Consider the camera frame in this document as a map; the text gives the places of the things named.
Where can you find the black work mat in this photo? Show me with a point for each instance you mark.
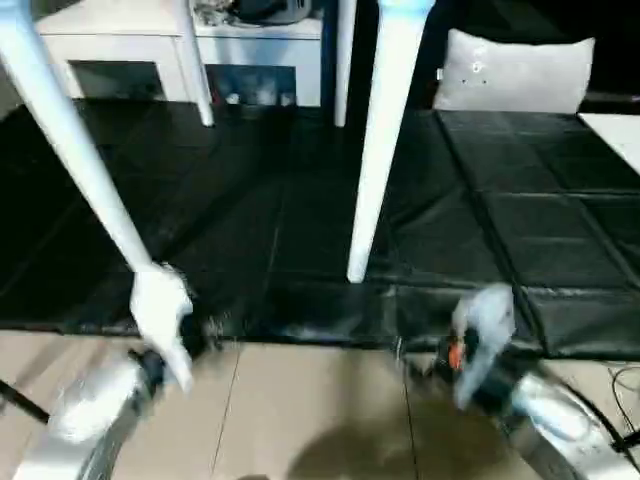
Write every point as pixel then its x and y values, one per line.
pixel 500 225

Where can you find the white flat board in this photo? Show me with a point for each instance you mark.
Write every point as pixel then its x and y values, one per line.
pixel 617 140

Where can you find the white plastic table leg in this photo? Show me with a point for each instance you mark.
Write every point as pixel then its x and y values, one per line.
pixel 197 65
pixel 385 150
pixel 75 150
pixel 344 65

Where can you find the black clutter pile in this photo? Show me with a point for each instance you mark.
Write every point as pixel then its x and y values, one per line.
pixel 215 12

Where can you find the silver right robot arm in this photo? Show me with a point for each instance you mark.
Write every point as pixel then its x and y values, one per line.
pixel 560 425

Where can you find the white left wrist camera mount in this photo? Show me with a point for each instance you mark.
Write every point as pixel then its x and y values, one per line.
pixel 162 310

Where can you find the grey cushion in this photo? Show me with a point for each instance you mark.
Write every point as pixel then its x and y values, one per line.
pixel 520 75

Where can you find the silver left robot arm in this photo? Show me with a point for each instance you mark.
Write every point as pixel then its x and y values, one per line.
pixel 85 410

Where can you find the black table support leg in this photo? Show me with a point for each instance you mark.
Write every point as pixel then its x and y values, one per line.
pixel 22 400

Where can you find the black speaker box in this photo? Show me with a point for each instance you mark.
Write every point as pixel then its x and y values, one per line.
pixel 367 50

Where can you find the white glass-door cabinet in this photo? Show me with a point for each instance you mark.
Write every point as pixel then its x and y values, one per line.
pixel 125 45

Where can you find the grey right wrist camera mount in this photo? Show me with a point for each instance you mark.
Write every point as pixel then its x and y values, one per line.
pixel 487 325

